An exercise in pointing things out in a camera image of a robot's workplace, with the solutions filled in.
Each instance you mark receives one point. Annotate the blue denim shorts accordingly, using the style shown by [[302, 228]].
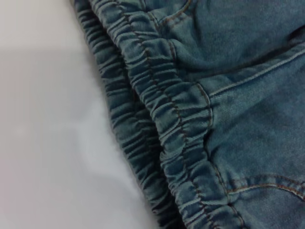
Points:
[[226, 107]]

